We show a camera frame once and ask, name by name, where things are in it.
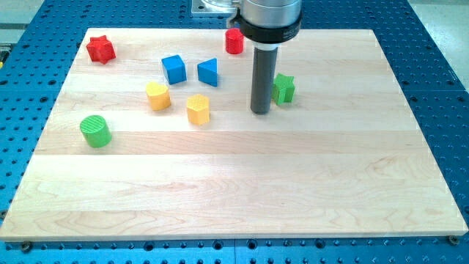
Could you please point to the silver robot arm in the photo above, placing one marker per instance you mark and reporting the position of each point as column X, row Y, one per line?
column 252, row 4

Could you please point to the red star block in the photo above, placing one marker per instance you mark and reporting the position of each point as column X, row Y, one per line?
column 100, row 49

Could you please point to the red cylinder block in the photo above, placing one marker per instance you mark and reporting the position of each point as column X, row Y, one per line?
column 234, row 41

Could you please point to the green star block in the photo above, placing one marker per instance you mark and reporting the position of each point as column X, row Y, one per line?
column 283, row 89

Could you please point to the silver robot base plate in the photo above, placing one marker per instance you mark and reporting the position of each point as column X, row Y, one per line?
column 213, row 8

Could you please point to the blue cube block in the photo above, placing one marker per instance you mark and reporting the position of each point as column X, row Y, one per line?
column 174, row 69

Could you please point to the blue triangle block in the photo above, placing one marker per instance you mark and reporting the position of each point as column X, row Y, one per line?
column 208, row 72

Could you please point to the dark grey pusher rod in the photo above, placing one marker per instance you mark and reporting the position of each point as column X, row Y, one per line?
column 264, row 66

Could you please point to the black and white tool collar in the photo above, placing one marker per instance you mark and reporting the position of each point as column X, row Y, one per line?
column 267, row 26

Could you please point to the yellow hexagon block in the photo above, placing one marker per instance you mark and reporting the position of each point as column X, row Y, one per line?
column 198, row 109

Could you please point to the yellow heart block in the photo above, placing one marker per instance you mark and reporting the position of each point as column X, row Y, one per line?
column 158, row 96

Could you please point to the light wooden board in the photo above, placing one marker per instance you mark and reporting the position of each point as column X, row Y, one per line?
column 346, row 158

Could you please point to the green cylinder block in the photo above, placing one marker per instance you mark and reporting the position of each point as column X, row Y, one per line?
column 95, row 130

